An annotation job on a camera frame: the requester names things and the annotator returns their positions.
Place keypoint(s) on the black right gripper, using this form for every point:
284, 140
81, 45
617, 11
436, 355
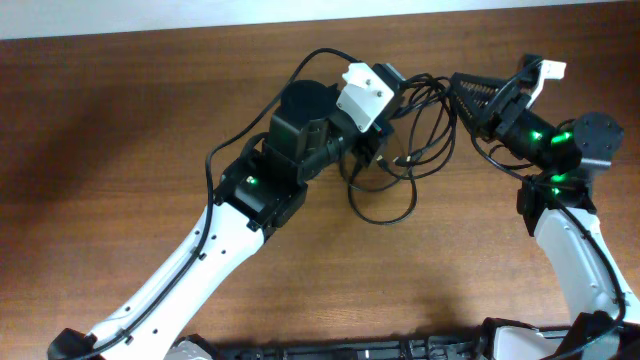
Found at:
504, 109

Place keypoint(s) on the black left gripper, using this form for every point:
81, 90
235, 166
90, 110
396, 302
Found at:
364, 149

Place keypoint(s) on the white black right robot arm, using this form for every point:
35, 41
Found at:
558, 211

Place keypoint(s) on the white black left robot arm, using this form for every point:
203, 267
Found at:
312, 126

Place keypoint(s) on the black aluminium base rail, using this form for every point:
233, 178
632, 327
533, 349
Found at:
375, 345

